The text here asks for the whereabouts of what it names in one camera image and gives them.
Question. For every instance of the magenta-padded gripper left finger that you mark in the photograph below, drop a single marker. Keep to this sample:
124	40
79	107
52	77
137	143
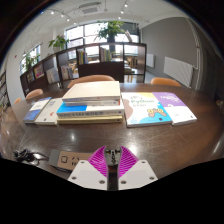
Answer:
86	175

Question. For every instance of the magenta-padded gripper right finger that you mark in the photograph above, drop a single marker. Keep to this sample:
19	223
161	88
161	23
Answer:
138	175

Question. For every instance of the dark grey power strip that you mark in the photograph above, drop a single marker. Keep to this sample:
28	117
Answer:
66	159

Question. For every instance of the yellow cover book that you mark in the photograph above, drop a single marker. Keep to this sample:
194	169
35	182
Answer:
90	120

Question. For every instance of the thick blue white book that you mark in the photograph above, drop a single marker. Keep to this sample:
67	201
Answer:
90	111

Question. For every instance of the white teal illustrated book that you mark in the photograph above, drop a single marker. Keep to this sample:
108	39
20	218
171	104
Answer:
143	108

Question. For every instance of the white cover book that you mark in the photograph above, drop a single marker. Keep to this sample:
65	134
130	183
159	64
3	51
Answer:
50	112

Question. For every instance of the purple white book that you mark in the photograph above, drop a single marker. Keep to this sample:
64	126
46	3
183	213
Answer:
175	106

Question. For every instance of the blue cover book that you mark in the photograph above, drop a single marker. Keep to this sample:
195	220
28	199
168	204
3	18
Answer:
36	111

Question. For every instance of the low dark shelf unit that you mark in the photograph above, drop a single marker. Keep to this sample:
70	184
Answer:
100	70

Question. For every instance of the large green potted plant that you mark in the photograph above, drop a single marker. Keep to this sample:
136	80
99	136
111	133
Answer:
110	30

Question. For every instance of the ceiling track spotlights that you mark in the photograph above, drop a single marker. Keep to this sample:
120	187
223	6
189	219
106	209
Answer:
62	14

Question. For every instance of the ceiling air conditioner unit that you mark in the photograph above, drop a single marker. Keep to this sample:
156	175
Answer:
90	9

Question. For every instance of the large white wall radiator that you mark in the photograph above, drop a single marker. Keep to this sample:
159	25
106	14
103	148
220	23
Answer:
177	70

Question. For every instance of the small white wall radiator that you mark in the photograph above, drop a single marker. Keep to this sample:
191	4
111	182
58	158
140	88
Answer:
150	60

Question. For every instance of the tall wall bookshelf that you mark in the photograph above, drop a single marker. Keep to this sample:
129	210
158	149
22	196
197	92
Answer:
4	93

